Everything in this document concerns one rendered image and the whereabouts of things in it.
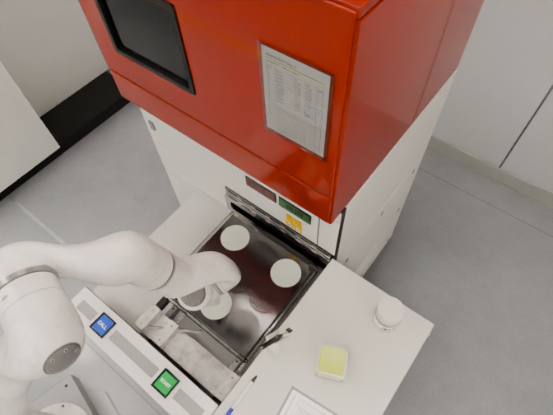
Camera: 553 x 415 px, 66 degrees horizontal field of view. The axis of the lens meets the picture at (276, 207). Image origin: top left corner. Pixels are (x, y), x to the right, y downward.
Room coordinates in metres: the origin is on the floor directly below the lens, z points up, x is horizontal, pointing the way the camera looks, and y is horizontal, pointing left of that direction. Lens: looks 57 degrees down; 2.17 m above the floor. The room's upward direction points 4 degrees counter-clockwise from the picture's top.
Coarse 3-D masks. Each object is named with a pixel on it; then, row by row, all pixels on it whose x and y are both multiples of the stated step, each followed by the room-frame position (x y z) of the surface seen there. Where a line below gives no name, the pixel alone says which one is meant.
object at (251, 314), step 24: (216, 240) 0.70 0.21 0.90; (264, 240) 0.68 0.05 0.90; (240, 264) 0.60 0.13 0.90; (264, 264) 0.60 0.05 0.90; (240, 288) 0.52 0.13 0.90; (264, 288) 0.51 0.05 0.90; (288, 288) 0.51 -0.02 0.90; (192, 312) 0.45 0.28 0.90; (240, 312) 0.44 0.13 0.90; (264, 312) 0.44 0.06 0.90; (240, 336) 0.37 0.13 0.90
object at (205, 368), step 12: (156, 324) 0.43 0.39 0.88; (180, 336) 0.39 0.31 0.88; (168, 348) 0.35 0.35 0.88; (180, 348) 0.35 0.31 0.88; (192, 348) 0.35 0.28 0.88; (204, 348) 0.34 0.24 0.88; (180, 360) 0.32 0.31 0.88; (192, 360) 0.31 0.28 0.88; (204, 360) 0.31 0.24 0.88; (216, 360) 0.31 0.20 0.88; (192, 372) 0.28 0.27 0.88; (204, 372) 0.28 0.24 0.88; (216, 372) 0.27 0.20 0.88; (228, 372) 0.27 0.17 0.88; (204, 384) 0.24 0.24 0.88; (216, 384) 0.24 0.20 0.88
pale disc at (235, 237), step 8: (224, 232) 0.73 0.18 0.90; (232, 232) 0.72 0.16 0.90; (240, 232) 0.72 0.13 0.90; (248, 232) 0.72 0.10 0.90; (224, 240) 0.69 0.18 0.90; (232, 240) 0.69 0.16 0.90; (240, 240) 0.69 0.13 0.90; (248, 240) 0.69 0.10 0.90; (232, 248) 0.66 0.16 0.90; (240, 248) 0.66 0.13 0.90
